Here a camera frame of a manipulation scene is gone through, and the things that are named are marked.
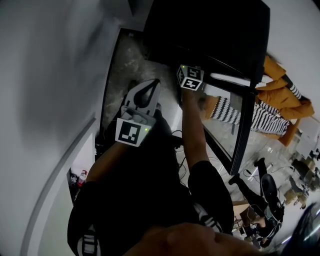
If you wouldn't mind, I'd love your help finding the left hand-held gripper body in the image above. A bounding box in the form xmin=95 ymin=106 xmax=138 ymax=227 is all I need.
xmin=115 ymin=105 xmax=157 ymax=148

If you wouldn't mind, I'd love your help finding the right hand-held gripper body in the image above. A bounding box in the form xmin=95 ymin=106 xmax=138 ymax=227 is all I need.
xmin=176 ymin=64 xmax=205 ymax=92

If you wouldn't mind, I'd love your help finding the black fridge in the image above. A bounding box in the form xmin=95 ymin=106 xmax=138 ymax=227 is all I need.
xmin=143 ymin=0 xmax=272 ymax=176

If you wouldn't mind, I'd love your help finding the red drink bottle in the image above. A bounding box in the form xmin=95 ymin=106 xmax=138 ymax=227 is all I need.
xmin=76 ymin=169 xmax=89 ymax=188

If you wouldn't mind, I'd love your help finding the person's left forearm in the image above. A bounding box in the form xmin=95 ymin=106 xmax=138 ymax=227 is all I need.
xmin=86 ymin=141 xmax=131 ymax=185

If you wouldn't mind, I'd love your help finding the person's right forearm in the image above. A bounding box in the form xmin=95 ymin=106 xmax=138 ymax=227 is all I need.
xmin=180 ymin=87 xmax=211 ymax=173

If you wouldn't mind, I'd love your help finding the person's black clothing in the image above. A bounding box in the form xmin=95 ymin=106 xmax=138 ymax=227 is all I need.
xmin=66 ymin=109 xmax=235 ymax=256

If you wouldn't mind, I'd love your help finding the person's chin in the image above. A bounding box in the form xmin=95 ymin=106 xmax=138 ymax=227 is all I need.
xmin=123 ymin=222 xmax=266 ymax=256

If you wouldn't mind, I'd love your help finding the black office chair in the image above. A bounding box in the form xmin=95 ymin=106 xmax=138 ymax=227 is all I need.
xmin=228 ymin=157 xmax=286 ymax=247

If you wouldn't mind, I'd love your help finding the black floor cable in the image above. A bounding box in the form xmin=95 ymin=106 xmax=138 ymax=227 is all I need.
xmin=171 ymin=129 xmax=192 ymax=188

